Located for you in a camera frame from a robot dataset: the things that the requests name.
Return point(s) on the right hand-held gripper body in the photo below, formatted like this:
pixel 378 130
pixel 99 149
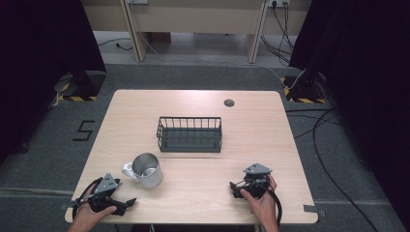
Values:
pixel 256 182

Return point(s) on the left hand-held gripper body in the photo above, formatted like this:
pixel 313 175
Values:
pixel 103 187

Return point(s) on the person's right hand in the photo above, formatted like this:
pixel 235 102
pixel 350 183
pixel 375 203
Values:
pixel 264 206

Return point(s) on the person's left hand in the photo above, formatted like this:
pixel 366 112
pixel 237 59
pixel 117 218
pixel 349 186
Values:
pixel 88 219

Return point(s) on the grey tape strip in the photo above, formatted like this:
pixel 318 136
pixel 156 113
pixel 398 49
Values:
pixel 314 209
pixel 68 205

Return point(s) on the black stand base striped tape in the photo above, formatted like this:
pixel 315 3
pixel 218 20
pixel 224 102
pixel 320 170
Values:
pixel 80 88
pixel 303 92

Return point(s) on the black curtain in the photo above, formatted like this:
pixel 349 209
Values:
pixel 367 80
pixel 35 64

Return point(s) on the white wall socket strip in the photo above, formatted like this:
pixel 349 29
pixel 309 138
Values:
pixel 279 2

